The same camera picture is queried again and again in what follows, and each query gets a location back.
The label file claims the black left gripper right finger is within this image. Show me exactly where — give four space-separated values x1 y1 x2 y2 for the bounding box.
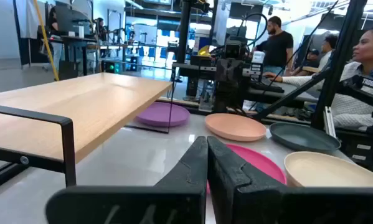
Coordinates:
207 135 373 224

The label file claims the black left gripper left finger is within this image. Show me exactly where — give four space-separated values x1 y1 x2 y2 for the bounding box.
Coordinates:
45 136 209 224

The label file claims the pink plate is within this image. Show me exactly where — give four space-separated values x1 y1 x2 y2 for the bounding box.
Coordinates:
206 143 287 195

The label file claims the peach plate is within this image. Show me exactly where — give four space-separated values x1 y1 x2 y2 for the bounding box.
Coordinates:
204 113 267 142

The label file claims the purple plate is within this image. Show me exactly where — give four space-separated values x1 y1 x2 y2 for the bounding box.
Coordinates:
135 101 191 128

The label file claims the cream plate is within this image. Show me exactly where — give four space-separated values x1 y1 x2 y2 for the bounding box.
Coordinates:
283 151 373 188

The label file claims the dark grey plate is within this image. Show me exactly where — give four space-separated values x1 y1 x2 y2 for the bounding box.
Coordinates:
269 122 342 153

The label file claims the black desk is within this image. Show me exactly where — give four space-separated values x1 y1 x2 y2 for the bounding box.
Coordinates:
41 34 98 77
172 62 318 104

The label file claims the black keyboard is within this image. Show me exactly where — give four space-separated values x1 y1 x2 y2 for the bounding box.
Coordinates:
250 79 285 94

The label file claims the person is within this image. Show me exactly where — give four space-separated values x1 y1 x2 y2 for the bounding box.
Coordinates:
47 6 64 72
290 48 320 77
251 15 295 77
263 23 373 130
316 33 339 71
94 17 108 43

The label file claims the black metal column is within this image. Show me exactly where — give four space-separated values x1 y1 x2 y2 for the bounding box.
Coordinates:
175 0 194 65

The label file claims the black device with green light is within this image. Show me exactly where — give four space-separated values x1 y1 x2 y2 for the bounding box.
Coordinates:
102 60 122 75

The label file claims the black monitor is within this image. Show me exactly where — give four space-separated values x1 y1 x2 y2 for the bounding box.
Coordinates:
54 4 92 37

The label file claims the black rig frame post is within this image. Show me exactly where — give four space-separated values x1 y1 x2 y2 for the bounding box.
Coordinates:
251 0 369 130

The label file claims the silver aluminium bracket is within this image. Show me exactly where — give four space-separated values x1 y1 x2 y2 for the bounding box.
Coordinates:
323 106 337 138

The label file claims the wooden shelf with black frame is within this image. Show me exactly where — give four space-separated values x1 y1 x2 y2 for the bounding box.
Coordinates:
0 72 174 194

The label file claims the yellow hanging cable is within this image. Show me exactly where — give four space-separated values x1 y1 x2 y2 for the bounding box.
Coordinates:
32 0 60 82

